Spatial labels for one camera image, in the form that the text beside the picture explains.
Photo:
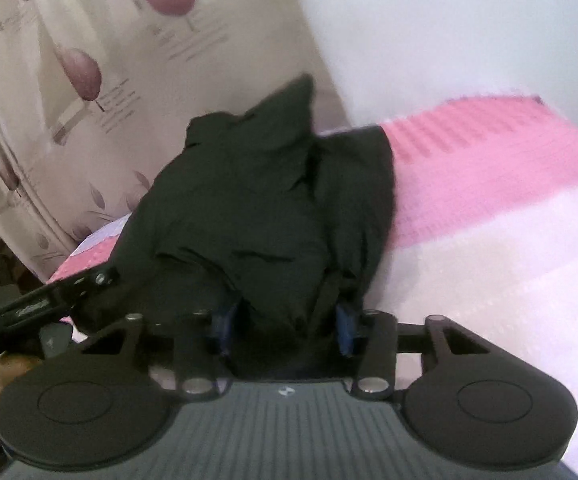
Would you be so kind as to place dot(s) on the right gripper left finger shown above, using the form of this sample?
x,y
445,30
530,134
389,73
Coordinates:
x,y
201,340

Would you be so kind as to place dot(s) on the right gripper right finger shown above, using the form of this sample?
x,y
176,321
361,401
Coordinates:
x,y
368,341

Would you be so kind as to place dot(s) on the black jacket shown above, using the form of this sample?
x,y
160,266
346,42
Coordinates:
x,y
260,216

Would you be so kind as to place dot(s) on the pink purple checked bedsheet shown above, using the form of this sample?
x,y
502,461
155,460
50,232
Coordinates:
x,y
486,233

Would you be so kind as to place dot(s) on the floral beige curtain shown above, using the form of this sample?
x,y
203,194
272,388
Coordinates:
x,y
96,96

